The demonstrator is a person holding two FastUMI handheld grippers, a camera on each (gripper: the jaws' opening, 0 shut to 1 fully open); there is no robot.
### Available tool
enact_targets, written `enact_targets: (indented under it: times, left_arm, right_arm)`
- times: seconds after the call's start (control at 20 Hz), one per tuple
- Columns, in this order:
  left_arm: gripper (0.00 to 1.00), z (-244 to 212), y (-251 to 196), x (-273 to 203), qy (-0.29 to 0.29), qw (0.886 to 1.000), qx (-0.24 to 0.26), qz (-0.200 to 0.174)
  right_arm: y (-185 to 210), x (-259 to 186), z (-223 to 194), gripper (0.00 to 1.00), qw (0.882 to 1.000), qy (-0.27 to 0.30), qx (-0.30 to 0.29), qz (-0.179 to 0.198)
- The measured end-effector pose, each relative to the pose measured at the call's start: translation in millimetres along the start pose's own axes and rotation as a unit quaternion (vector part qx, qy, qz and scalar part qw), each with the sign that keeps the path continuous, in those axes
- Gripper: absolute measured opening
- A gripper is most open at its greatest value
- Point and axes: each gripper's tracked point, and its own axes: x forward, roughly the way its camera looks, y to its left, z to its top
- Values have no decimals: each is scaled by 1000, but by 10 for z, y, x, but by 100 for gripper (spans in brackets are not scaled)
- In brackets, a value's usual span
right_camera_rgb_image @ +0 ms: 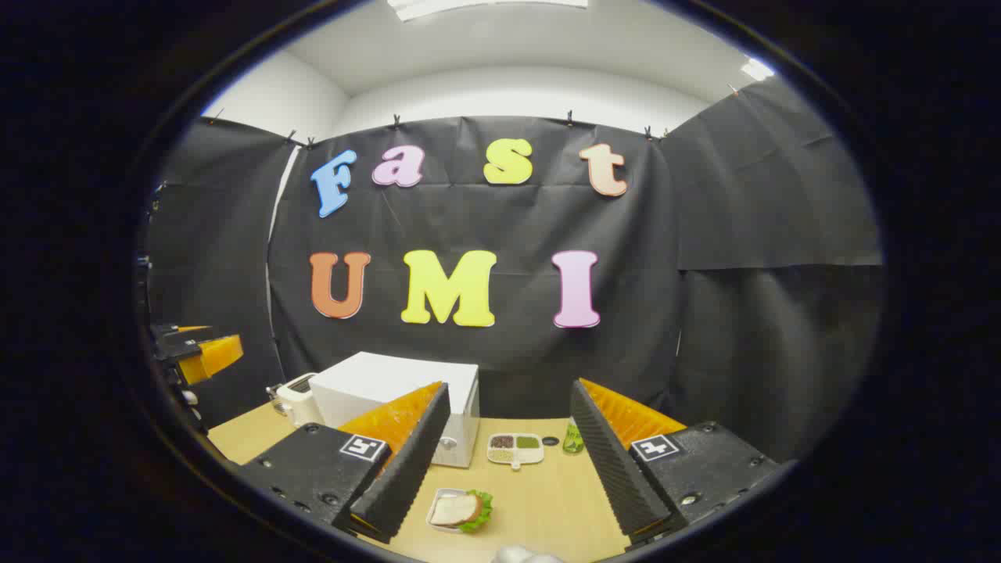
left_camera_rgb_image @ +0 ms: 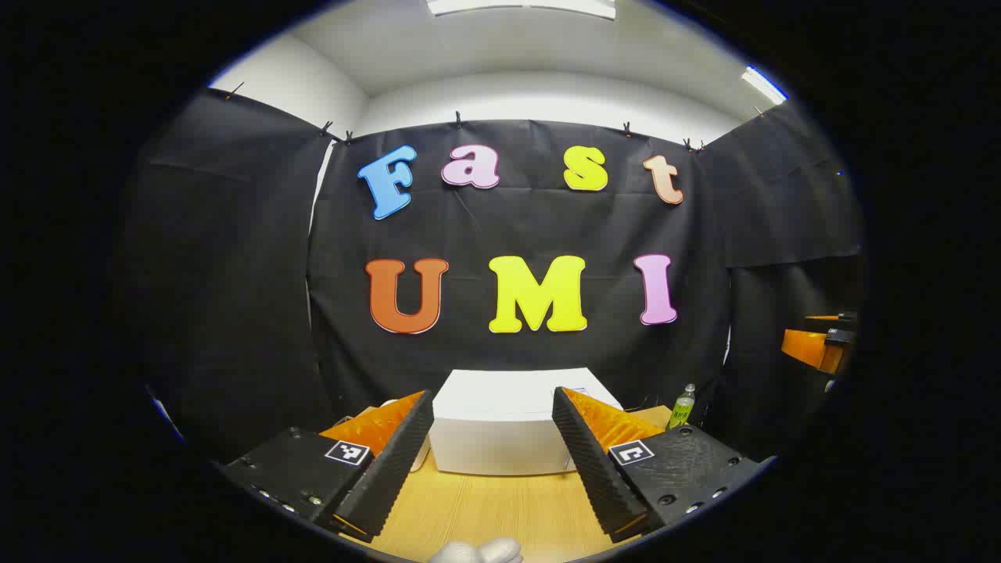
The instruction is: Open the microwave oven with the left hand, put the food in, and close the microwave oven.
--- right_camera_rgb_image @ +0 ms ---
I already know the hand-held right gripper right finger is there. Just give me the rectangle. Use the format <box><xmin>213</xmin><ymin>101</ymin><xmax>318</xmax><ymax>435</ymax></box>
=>
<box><xmin>569</xmin><ymin>378</ymin><xmax>783</xmax><ymax>548</ymax></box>

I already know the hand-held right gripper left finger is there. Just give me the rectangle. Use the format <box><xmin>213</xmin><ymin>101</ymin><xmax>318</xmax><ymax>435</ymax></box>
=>
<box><xmin>239</xmin><ymin>381</ymin><xmax>452</xmax><ymax>544</ymax></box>

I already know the sandwich with lettuce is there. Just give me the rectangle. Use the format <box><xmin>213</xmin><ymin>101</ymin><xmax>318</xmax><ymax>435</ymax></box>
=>
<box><xmin>430</xmin><ymin>490</ymin><xmax>493</xmax><ymax>534</ymax></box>

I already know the white microwave oven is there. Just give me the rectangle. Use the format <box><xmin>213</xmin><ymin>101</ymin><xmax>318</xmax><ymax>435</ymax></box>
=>
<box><xmin>310</xmin><ymin>352</ymin><xmax>480</xmax><ymax>468</ymax></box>

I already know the white rectangular plate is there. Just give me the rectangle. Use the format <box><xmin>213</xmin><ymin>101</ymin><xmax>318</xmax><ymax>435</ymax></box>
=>
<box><xmin>426</xmin><ymin>488</ymin><xmax>478</xmax><ymax>534</ymax></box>

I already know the white toaster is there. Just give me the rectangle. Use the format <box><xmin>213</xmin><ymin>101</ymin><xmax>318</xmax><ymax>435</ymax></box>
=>
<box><xmin>270</xmin><ymin>373</ymin><xmax>324</xmax><ymax>428</ymax></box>

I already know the divided dish of grains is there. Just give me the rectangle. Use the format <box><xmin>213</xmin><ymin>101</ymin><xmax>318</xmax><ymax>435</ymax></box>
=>
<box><xmin>486</xmin><ymin>432</ymin><xmax>545</xmax><ymax>471</ymax></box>

